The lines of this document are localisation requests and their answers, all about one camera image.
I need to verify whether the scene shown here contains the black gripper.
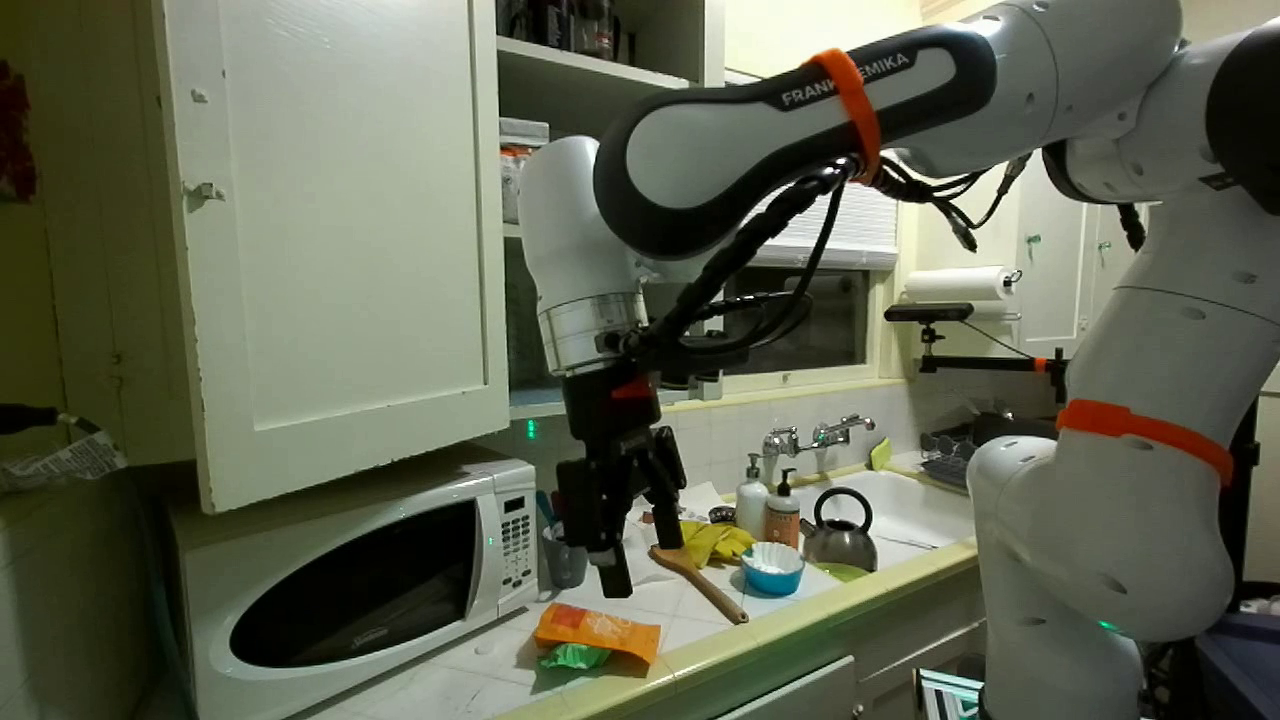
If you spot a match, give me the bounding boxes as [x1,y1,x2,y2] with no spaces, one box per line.
[549,372,672,600]

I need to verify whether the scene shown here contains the grey mug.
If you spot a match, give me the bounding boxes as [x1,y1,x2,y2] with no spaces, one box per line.
[535,525,596,593]

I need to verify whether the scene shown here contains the orange snack packet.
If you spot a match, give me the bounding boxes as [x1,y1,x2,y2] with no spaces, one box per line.
[531,600,668,673]

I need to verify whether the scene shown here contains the wooden spatula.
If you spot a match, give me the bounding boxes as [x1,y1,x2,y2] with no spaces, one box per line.
[649,539,753,627]

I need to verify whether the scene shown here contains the green packet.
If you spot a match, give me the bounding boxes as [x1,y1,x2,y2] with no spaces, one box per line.
[535,642,616,679]

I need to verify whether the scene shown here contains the white soap bottle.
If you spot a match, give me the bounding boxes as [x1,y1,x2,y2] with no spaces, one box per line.
[730,449,774,539]

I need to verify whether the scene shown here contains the white coffee filter stack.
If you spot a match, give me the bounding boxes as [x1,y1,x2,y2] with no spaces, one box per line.
[743,539,804,576]

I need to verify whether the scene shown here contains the blue bowl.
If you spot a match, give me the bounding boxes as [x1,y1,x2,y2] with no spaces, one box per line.
[737,535,806,600]

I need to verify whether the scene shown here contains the brown soap bottle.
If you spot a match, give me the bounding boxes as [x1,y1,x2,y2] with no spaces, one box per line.
[764,464,806,554]

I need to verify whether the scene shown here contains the chrome sink faucet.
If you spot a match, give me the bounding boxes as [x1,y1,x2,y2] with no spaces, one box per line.
[754,413,878,485]

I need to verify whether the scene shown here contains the white microwave oven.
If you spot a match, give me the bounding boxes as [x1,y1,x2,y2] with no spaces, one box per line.
[162,451,543,720]

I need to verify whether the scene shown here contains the white base cabinet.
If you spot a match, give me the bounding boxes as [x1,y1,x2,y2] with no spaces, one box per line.
[715,566,990,720]

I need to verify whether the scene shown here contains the white sink basin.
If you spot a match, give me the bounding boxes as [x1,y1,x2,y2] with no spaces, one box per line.
[796,468,985,574]

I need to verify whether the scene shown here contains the dark dish rack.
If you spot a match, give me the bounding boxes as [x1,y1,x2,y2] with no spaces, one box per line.
[917,413,1056,493]

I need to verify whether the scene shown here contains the white window blind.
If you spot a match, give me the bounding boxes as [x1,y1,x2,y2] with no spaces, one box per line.
[743,175,902,278]

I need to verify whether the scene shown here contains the white cabinet door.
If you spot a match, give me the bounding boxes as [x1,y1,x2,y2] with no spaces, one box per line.
[147,0,517,521]

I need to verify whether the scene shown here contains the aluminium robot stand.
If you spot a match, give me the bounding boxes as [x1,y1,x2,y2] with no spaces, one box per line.
[917,659,990,720]

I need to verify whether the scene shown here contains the white paper towel roll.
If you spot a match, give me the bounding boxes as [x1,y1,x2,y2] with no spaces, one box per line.
[900,265,1025,307]

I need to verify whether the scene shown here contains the dark jars row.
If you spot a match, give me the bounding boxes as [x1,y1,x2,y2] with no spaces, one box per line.
[495,0,634,64]

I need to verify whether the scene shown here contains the tall white cabinet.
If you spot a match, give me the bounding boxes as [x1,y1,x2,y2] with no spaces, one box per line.
[990,158,1151,355]

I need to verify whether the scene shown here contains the white appliance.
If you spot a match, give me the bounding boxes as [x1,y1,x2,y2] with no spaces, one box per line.
[0,472,162,720]

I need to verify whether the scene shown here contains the crumpled foil bag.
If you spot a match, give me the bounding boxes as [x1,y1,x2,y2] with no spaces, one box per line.
[0,401,131,496]

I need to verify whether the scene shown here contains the blue box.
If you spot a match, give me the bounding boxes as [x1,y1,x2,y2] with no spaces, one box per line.
[1191,598,1280,720]

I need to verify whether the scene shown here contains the black cable bundle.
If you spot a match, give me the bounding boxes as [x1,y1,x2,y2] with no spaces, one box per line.
[625,144,1151,393]

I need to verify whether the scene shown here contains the white wall cabinet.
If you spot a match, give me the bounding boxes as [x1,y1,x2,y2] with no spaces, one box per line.
[490,0,730,425]

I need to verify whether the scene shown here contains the orange velcro strap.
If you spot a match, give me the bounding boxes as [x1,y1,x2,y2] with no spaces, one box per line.
[1052,396,1234,490]
[806,44,887,186]

